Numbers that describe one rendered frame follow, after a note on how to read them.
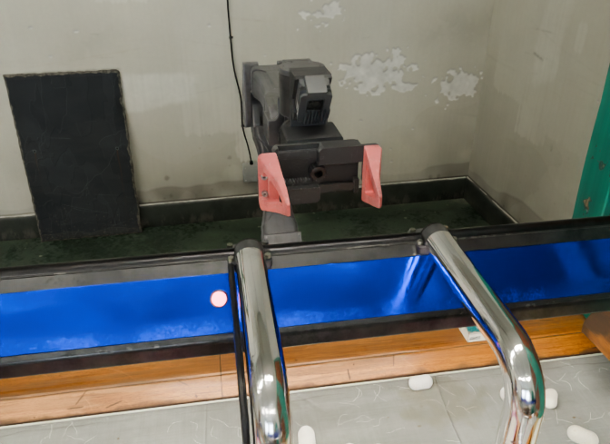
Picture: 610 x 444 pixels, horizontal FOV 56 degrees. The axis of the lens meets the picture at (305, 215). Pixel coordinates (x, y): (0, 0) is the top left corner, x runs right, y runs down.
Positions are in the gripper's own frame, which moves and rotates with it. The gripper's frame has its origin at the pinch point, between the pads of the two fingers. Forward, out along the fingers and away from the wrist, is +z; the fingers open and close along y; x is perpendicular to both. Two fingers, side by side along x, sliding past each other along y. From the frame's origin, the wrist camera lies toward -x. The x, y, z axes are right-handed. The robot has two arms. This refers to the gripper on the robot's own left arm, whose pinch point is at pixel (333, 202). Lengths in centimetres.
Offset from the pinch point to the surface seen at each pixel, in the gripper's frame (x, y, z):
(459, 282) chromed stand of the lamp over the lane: -4.6, 3.6, 21.7
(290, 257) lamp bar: -3.5, -7.0, 14.7
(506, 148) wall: 70, 121, -165
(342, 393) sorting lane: 33.3, 3.4, -4.9
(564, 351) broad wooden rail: 33, 39, -6
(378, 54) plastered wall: 34, 69, -196
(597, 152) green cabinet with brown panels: 6, 46, -19
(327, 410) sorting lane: 33.3, 0.6, -2.3
